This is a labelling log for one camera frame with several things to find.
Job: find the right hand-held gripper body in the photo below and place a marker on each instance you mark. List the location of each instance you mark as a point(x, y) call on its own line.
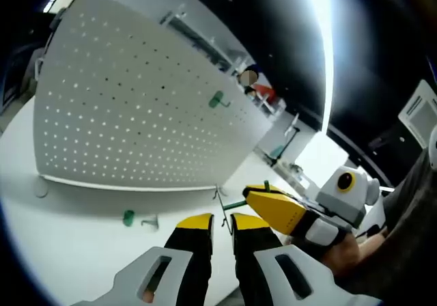
point(341, 203)

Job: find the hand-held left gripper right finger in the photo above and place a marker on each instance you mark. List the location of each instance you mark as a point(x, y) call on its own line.
point(252, 258)

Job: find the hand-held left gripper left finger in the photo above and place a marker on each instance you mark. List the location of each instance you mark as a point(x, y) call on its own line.
point(191, 251)

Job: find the green hook assembly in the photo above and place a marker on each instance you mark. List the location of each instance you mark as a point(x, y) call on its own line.
point(235, 204)
point(215, 100)
point(129, 217)

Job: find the white perforated mounting plate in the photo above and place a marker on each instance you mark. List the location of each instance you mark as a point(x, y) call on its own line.
point(136, 114)

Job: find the person's right hand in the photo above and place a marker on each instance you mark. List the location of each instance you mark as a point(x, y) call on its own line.
point(345, 258)

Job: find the person's left hand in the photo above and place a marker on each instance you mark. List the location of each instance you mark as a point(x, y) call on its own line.
point(148, 295)

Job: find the green kick scooter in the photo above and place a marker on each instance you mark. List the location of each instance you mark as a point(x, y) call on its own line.
point(278, 150)

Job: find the person's dark grey shirt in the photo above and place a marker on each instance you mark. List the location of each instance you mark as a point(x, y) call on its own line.
point(409, 210)

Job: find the ceiling air conditioner unit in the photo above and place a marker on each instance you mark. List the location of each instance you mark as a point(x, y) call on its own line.
point(418, 111)

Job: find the ceiling light strip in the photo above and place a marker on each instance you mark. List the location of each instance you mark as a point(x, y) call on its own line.
point(317, 46)

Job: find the white storage shelf rack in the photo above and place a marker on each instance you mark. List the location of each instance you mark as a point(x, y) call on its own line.
point(191, 31)

